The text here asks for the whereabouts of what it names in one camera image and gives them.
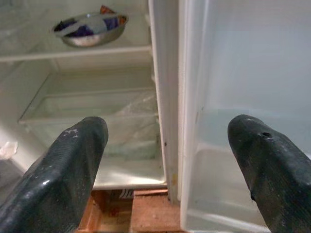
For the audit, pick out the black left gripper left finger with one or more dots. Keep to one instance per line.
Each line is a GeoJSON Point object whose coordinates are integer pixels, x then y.
{"type": "Point", "coordinates": [53, 182]}

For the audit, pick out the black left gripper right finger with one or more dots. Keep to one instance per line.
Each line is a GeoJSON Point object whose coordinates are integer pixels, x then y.
{"type": "Point", "coordinates": [274, 174]}

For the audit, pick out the white fridge door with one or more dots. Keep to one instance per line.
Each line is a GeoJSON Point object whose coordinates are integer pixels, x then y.
{"type": "Point", "coordinates": [243, 60]}

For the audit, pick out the white open fridge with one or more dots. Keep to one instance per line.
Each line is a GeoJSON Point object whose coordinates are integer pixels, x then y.
{"type": "Point", "coordinates": [165, 72]}

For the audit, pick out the clear crisper drawer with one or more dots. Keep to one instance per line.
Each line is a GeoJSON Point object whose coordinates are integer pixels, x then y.
{"type": "Point", "coordinates": [73, 106]}

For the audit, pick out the metal bowl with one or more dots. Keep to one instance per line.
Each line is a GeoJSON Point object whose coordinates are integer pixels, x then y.
{"type": "Point", "coordinates": [97, 40]}

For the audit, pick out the orange packet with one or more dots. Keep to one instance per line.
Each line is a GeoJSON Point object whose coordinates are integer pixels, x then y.
{"type": "Point", "coordinates": [107, 9]}

